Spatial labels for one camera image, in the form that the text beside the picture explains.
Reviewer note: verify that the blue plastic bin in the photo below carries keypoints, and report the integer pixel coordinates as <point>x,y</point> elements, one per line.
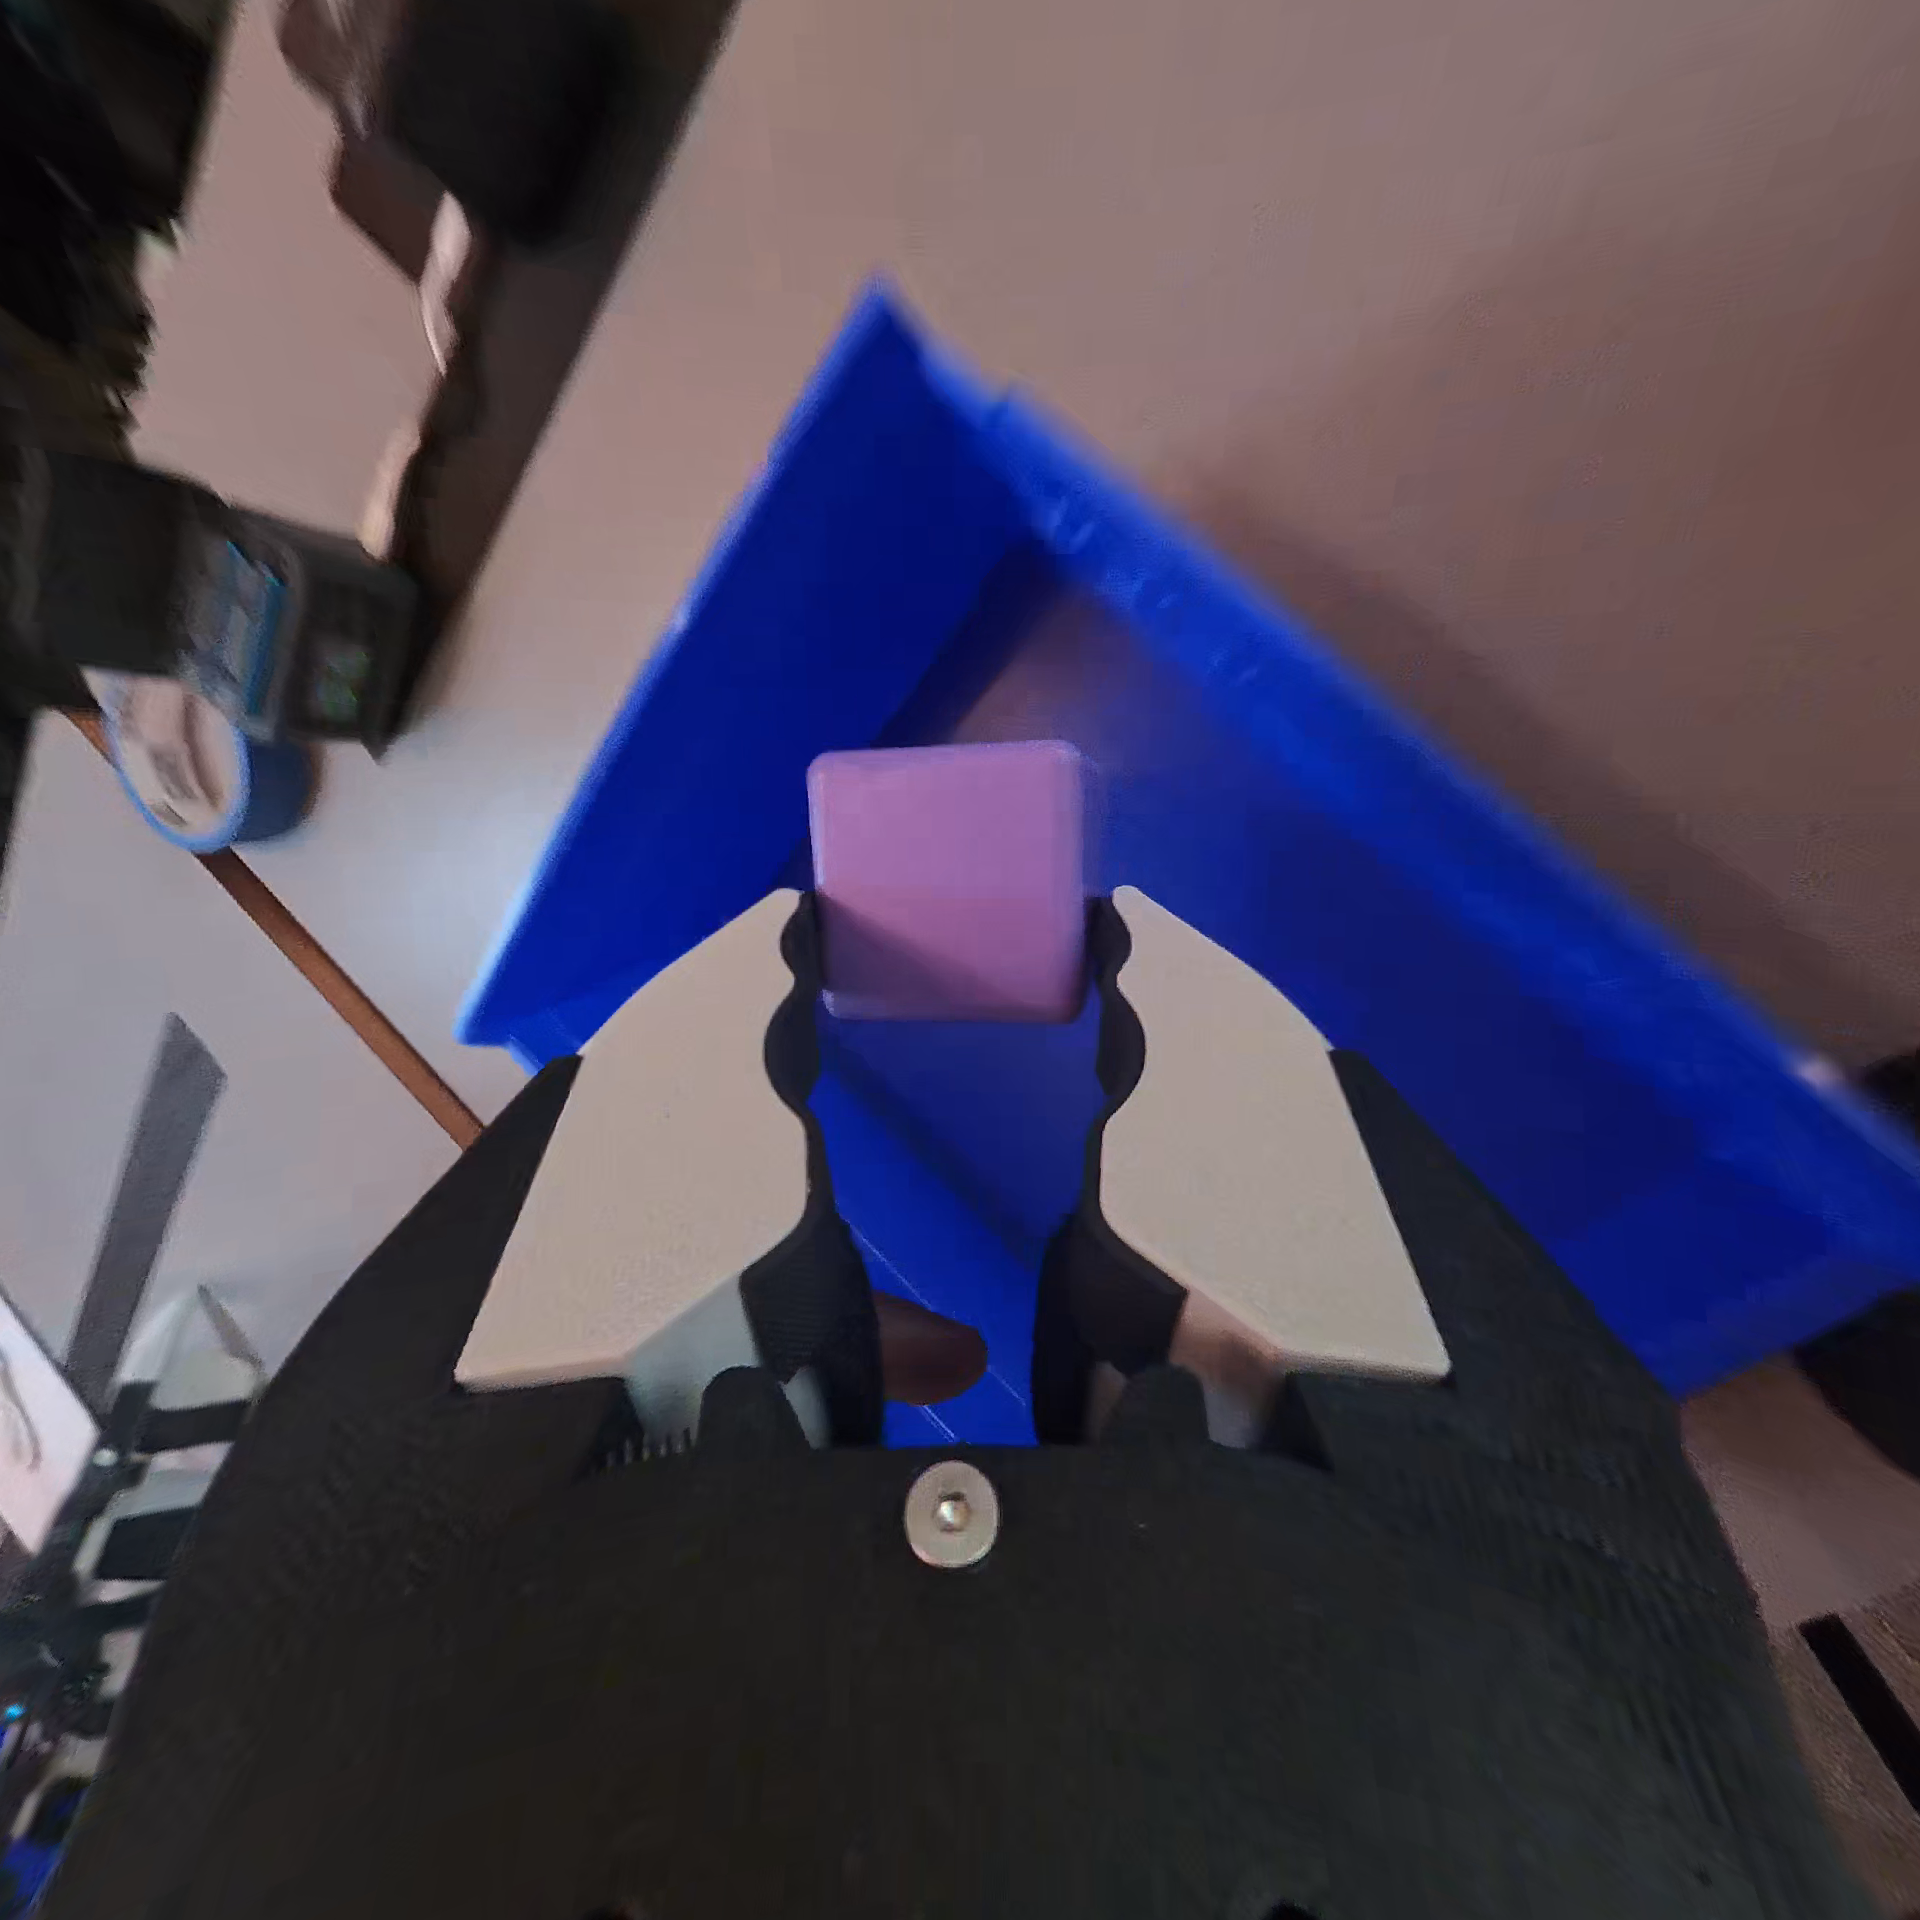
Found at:
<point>1441,901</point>

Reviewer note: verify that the purple foam cube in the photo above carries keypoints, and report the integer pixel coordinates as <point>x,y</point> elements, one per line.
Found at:
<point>948,876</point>

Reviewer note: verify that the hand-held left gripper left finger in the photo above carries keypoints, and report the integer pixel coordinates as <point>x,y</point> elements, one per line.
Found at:
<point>637,1187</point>

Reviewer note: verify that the blue tape roll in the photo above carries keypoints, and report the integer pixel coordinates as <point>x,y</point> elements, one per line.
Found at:
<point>210,775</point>

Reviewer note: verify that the black power unit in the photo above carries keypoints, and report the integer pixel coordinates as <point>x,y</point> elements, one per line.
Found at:
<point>287,631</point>

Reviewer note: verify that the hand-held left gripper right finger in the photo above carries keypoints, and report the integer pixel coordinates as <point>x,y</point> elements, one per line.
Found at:
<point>1277,1187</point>

